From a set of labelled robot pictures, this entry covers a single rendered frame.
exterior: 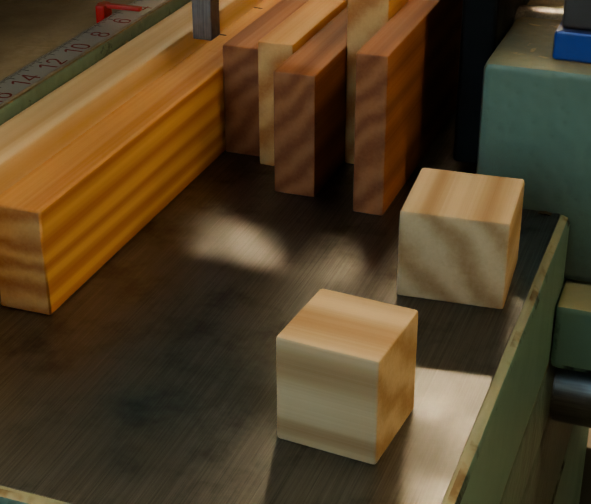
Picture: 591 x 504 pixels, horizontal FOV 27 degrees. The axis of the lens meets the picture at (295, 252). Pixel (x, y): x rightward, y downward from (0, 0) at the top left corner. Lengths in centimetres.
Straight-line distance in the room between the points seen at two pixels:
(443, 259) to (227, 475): 12
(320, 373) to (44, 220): 12
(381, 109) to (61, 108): 12
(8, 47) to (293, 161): 314
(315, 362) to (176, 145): 18
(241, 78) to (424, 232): 15
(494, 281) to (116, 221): 14
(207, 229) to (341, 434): 15
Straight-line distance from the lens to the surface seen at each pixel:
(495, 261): 43
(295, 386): 36
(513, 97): 50
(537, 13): 55
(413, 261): 44
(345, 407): 35
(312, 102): 50
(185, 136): 52
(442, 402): 39
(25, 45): 364
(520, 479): 50
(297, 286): 45
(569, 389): 55
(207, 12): 54
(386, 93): 48
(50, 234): 43
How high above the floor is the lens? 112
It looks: 28 degrees down
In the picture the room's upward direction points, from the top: straight up
